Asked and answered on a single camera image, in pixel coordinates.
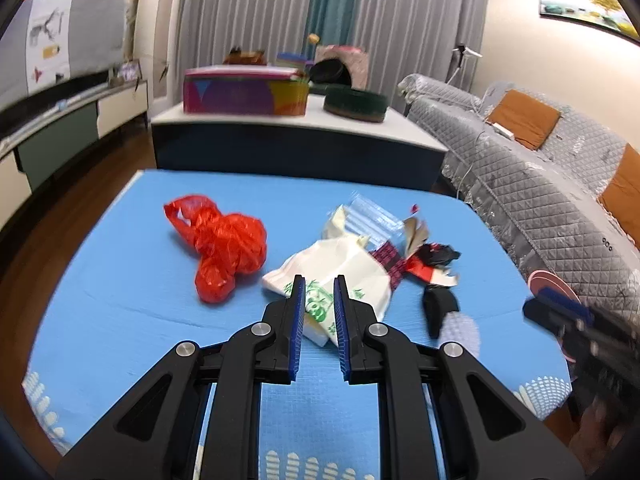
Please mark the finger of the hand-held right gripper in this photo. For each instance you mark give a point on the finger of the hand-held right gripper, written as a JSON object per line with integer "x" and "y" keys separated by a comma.
{"x": 562, "y": 304}

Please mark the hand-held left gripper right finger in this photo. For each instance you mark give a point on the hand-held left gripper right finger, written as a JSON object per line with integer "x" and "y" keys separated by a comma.
{"x": 341, "y": 330}

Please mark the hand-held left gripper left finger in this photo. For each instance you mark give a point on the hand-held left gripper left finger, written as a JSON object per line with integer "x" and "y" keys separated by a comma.
{"x": 298, "y": 325}

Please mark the pink round bin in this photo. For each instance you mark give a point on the pink round bin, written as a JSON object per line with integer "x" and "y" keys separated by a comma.
{"x": 546, "y": 281}

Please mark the white plastic bag green print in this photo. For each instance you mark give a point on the white plastic bag green print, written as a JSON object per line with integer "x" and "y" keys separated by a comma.
{"x": 330, "y": 265}

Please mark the red plastic bag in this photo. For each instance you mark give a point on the red plastic bag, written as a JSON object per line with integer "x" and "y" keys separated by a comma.
{"x": 225, "y": 240}

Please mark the person's right hand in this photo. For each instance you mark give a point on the person's right hand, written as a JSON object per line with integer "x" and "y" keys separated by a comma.
{"x": 597, "y": 430}

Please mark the dark red patterned wrapper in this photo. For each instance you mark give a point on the dark red patterned wrapper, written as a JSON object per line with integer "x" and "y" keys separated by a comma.
{"x": 391, "y": 262}

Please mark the black crumpled wrapper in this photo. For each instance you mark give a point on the black crumpled wrapper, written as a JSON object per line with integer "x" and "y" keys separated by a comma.
{"x": 440, "y": 305}

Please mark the cream plastic wrapper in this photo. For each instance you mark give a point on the cream plastic wrapper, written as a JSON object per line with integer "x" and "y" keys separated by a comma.
{"x": 337, "y": 222}

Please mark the clear striped plastic wrapper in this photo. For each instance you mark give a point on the clear striped plastic wrapper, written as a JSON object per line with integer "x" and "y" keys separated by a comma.
{"x": 372, "y": 220}

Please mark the red black torn wrapper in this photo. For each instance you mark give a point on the red black torn wrapper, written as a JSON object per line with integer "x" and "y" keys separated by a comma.
{"x": 432, "y": 260}

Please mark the grey quilted sofa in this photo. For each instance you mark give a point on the grey quilted sofa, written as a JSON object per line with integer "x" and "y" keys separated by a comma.
{"x": 525, "y": 195}

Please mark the silver brown torn wrapper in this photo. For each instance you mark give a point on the silver brown torn wrapper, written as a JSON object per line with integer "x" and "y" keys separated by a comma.
{"x": 416, "y": 232}

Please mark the orange cushion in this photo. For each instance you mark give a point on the orange cushion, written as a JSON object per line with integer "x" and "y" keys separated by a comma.
{"x": 525, "y": 117}
{"x": 625, "y": 195}

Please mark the white top coffee table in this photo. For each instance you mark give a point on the white top coffee table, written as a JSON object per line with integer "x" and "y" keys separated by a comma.
{"x": 300, "y": 145}

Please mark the white power strip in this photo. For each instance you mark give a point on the white power strip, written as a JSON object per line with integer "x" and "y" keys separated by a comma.
{"x": 503, "y": 130}

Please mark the dark green round basket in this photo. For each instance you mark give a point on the dark green round basket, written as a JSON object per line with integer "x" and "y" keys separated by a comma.
{"x": 355, "y": 104}

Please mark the colourful rectangular box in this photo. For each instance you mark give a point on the colourful rectangular box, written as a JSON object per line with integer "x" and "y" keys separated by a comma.
{"x": 235, "y": 92}

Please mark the black bag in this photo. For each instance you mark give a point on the black bag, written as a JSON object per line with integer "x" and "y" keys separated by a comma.
{"x": 330, "y": 72}

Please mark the stack of coloured bowls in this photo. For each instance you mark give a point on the stack of coloured bowls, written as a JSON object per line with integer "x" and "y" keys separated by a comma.
{"x": 291, "y": 59}

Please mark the pink patterned bag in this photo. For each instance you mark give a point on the pink patterned bag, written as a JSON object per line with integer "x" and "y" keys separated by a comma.
{"x": 357, "y": 62}

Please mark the white floor lamp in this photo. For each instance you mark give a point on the white floor lamp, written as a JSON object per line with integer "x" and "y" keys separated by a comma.
{"x": 465, "y": 52}

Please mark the brown toy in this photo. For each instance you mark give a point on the brown toy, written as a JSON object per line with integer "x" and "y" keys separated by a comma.
{"x": 244, "y": 56}

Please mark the yellow flower ornament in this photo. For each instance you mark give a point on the yellow flower ornament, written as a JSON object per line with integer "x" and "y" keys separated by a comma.
{"x": 313, "y": 39}

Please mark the white green TV cabinet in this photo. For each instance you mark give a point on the white green TV cabinet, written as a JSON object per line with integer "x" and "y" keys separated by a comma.
{"x": 60, "y": 140}

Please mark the grey curtain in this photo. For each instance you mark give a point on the grey curtain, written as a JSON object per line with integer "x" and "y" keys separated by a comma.
{"x": 420, "y": 15}
{"x": 240, "y": 10}

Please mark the teal curtain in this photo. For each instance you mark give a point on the teal curtain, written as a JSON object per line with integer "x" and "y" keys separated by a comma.
{"x": 332, "y": 0}

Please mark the grey white TV cover cloth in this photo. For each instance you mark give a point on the grey white TV cover cloth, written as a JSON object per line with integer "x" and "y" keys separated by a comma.
{"x": 85, "y": 35}

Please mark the framed wall painting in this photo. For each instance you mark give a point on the framed wall painting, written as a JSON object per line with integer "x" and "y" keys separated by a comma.
{"x": 580, "y": 7}

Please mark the small picture frame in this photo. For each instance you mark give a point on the small picture frame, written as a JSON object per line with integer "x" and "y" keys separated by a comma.
{"x": 128, "y": 70}

